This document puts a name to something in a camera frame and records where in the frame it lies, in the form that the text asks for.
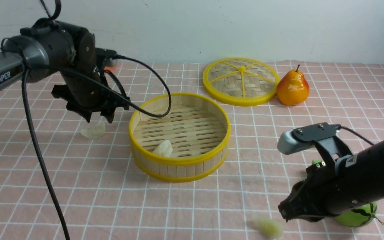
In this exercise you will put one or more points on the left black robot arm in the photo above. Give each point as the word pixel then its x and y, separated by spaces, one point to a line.
pixel 49 47

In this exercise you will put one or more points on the yellow rimmed bamboo steamer tray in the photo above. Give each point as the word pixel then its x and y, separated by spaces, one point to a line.
pixel 197 127

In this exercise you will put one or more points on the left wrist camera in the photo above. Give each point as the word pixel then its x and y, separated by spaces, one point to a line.
pixel 105 58

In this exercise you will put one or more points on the pink checkered tablecloth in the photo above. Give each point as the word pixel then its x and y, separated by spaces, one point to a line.
pixel 104 196

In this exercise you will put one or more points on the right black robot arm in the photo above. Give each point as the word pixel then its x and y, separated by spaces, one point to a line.
pixel 342 181

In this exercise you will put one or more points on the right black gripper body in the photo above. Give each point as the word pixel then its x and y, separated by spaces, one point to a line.
pixel 317 196

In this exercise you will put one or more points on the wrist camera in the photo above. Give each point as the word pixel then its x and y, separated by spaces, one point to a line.
pixel 322 136
pixel 105 58

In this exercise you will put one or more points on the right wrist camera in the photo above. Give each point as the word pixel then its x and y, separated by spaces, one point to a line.
pixel 322 136

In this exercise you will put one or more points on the green toy watermelon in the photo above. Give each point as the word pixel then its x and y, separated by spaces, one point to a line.
pixel 359 217

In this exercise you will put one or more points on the orange yellow toy pear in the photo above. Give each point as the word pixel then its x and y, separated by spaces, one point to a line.
pixel 293 88

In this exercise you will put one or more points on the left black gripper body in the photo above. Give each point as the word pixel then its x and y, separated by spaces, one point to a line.
pixel 85 97

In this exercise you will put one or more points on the yellow rimmed woven steamer lid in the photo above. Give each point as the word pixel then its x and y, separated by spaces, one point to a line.
pixel 240 81

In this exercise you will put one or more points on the orange foam cube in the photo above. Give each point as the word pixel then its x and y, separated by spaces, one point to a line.
pixel 110 68

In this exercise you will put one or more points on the pale green dumpling front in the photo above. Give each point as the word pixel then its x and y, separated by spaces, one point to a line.
pixel 269 228

